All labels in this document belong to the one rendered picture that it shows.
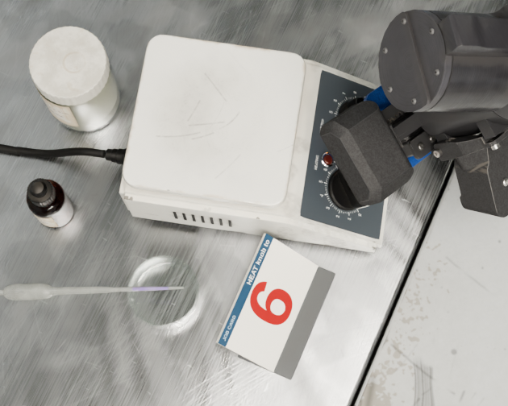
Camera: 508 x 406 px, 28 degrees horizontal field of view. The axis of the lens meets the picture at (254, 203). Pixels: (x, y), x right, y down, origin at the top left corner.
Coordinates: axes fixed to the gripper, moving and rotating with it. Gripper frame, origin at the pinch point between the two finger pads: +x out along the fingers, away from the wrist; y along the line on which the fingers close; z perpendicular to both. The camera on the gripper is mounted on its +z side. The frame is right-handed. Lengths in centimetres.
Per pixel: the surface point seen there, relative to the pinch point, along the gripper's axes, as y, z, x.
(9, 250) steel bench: -23.3, -5.6, 20.9
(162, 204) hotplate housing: -15.3, -3.2, 9.1
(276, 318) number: -12.1, 8.9, 8.7
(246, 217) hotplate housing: -11.5, 0.7, 6.0
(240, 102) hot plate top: -7.6, -6.7, 4.8
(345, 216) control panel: -5.2, 4.6, 4.0
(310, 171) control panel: -6.0, 0.3, 4.0
